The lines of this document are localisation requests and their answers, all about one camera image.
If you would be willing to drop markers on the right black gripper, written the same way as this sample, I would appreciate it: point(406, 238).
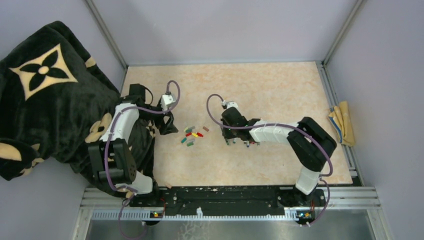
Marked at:
point(227, 135)

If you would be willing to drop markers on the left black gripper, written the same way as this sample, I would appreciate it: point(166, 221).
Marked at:
point(164, 120)

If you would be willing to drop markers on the teal green pen cap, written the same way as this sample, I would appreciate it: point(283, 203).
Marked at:
point(190, 129)

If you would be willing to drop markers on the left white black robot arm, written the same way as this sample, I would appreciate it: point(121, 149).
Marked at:
point(112, 163)

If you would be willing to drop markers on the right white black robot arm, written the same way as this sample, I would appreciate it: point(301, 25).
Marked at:
point(312, 145)

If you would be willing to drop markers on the yellow folded cloth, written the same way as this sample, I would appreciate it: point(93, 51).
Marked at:
point(339, 117)

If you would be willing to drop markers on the black floral plush blanket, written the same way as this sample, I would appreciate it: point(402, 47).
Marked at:
point(54, 102)

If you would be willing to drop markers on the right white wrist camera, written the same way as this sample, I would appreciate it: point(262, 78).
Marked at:
point(229, 104)

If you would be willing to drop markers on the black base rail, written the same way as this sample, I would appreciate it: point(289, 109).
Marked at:
point(228, 201)

